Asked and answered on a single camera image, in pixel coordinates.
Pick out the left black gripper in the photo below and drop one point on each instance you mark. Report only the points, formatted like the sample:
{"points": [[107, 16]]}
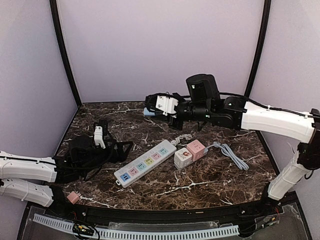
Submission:
{"points": [[110, 150]]}

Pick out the white multicolour power strip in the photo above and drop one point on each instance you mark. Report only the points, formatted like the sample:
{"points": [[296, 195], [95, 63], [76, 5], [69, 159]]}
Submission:
{"points": [[145, 163]]}

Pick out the pink cube socket adapter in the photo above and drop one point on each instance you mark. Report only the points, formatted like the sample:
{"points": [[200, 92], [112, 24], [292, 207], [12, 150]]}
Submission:
{"points": [[195, 145]]}

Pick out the blue plug adapter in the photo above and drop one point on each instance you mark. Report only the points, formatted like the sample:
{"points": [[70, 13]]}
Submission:
{"points": [[148, 113]]}

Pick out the white cube socket adapter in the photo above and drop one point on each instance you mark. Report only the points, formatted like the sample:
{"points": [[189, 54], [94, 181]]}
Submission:
{"points": [[182, 158]]}

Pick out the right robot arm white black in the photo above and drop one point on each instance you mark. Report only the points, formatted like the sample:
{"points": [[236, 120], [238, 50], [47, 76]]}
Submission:
{"points": [[241, 113]]}

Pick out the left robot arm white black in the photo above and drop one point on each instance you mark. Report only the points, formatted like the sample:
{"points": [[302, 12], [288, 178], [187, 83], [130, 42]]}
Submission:
{"points": [[35, 179]]}

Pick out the pink plug adapter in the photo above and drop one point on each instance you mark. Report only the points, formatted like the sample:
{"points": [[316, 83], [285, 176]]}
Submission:
{"points": [[73, 197]]}

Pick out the small circuit board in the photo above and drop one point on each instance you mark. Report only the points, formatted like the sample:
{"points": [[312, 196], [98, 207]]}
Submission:
{"points": [[82, 229]]}

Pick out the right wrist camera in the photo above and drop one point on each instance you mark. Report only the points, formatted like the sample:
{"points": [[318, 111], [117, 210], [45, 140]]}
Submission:
{"points": [[162, 103]]}

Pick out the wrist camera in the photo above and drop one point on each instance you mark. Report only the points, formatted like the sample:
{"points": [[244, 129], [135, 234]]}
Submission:
{"points": [[100, 131], [162, 103]]}

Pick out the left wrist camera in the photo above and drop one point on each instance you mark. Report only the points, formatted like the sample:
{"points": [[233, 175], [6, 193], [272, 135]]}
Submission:
{"points": [[100, 131]]}

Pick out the slotted grey cable duct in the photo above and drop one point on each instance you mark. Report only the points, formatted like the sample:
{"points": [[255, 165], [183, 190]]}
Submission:
{"points": [[138, 231]]}

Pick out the black front rail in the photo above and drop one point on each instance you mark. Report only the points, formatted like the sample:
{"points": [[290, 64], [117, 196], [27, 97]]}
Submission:
{"points": [[238, 214]]}

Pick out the right black frame post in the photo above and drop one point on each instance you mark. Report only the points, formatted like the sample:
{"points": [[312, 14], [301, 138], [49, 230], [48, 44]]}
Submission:
{"points": [[259, 47]]}

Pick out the black frame post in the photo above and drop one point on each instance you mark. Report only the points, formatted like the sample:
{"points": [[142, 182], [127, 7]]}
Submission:
{"points": [[259, 47], [63, 51]]}

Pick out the left black frame post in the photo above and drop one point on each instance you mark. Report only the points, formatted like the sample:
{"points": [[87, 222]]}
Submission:
{"points": [[63, 51]]}

